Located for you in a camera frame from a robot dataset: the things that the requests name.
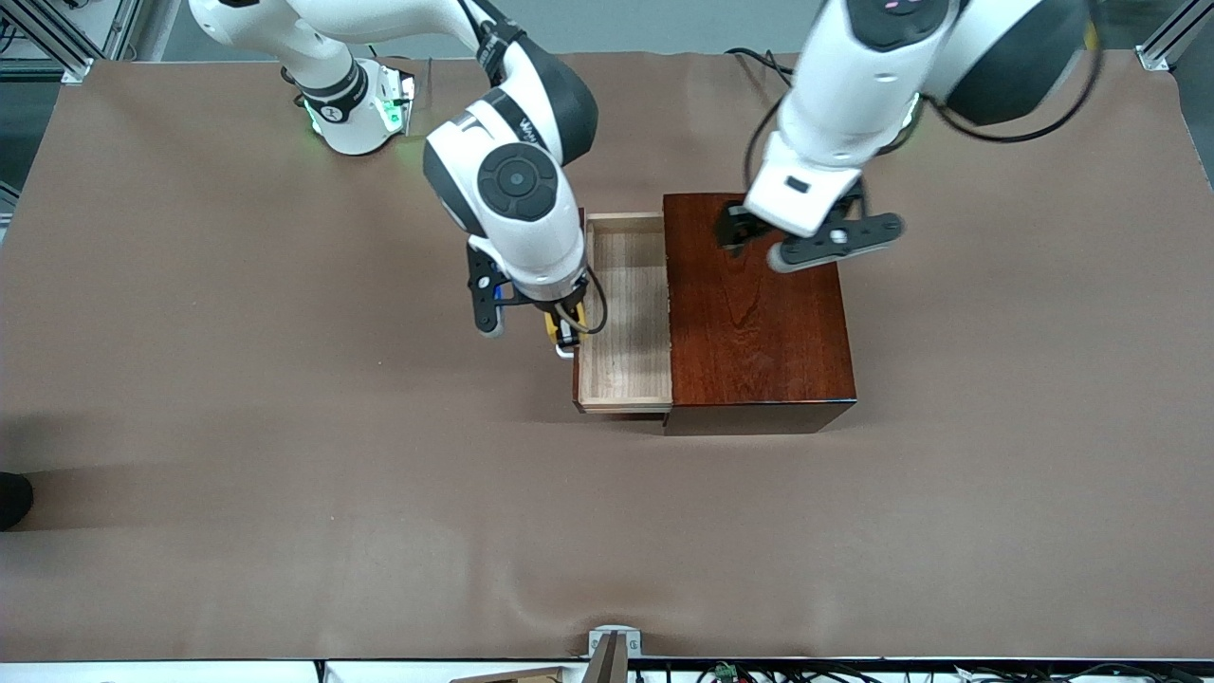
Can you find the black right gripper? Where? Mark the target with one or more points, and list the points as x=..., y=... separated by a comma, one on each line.
x=566, y=325

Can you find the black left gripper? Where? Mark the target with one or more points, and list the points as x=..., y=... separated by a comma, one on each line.
x=735, y=228

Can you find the light wooden drawer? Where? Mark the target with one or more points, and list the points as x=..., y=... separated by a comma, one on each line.
x=626, y=323

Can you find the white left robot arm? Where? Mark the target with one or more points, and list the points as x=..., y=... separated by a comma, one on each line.
x=835, y=114

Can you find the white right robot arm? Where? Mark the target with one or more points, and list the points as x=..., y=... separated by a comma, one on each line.
x=517, y=180

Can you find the dark red wooden cabinet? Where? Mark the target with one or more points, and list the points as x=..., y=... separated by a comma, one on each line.
x=759, y=332

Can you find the brown table cover mat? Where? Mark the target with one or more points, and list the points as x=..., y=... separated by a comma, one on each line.
x=379, y=522

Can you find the grey brown upright bar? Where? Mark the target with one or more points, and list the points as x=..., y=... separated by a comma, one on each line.
x=612, y=664

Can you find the light wooden board piece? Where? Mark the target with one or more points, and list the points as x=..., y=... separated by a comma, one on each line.
x=522, y=675

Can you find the green plug connector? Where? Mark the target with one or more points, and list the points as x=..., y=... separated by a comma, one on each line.
x=726, y=672

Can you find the black round foam object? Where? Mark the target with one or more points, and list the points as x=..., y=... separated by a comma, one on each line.
x=11, y=501

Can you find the grey metal bracket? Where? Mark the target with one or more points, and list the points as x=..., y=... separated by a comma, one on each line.
x=635, y=643

